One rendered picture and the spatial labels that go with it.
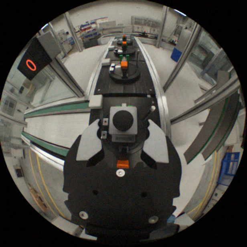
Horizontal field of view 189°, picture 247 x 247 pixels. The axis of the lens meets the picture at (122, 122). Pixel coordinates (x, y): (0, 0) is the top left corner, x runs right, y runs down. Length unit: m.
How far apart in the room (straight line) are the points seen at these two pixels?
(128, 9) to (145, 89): 10.73
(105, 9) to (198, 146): 10.86
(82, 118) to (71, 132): 0.09
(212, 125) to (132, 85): 0.29
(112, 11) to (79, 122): 10.65
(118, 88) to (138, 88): 0.08
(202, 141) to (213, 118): 0.07
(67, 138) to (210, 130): 0.51
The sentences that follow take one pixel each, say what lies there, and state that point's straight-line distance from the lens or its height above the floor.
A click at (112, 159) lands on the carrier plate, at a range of 0.24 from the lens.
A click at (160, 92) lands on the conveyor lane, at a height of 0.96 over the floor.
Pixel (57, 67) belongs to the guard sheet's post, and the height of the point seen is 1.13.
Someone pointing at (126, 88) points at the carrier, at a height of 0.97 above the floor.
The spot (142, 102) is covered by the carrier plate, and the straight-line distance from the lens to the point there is 0.26.
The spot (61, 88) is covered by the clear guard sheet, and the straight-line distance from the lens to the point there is 0.34.
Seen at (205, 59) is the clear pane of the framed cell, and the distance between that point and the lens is 1.12.
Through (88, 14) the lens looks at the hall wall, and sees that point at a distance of 10.91.
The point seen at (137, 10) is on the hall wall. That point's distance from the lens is 11.07.
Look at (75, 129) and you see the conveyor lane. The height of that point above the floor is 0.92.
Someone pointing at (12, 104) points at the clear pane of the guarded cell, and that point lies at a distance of 1.35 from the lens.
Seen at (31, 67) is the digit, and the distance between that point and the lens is 0.23.
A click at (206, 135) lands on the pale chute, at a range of 0.24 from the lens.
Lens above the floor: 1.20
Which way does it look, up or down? 76 degrees down
